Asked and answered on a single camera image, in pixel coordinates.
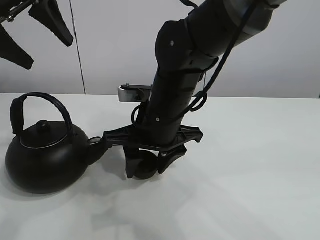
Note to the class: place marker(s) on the small black teacup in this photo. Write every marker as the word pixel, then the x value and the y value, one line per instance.
pixel 148 166

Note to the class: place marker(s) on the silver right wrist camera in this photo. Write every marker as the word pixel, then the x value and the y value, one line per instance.
pixel 128 93

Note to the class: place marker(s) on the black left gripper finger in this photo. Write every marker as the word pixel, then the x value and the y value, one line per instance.
pixel 12 52
pixel 47 12

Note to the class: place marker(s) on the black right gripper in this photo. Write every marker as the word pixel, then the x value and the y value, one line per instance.
pixel 132 139

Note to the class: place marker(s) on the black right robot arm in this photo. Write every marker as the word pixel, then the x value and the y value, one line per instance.
pixel 190 54

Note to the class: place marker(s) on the black round teapot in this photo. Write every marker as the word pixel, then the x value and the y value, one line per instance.
pixel 48 156

